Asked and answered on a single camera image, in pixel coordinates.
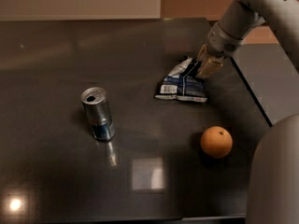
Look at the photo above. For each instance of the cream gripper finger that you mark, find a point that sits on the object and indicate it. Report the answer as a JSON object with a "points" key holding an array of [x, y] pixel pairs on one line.
{"points": [[208, 66], [201, 57]]}

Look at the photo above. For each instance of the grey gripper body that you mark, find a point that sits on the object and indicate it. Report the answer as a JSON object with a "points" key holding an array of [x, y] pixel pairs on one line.
{"points": [[221, 45]]}

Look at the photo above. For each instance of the blue chip bag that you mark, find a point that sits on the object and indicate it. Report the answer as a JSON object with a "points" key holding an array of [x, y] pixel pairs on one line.
{"points": [[182, 84]]}

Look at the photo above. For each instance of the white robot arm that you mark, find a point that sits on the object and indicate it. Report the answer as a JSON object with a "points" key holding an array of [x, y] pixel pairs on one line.
{"points": [[273, 195]]}

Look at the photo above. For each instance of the silver blue redbull can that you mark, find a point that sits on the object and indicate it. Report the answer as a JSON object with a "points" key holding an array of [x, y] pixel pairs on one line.
{"points": [[97, 110]]}

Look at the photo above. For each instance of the grey side table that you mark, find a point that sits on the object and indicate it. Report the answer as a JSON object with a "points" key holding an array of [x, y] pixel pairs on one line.
{"points": [[272, 78]]}

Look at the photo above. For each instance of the orange fruit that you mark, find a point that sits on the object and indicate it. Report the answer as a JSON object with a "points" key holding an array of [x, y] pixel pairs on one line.
{"points": [[216, 142]]}

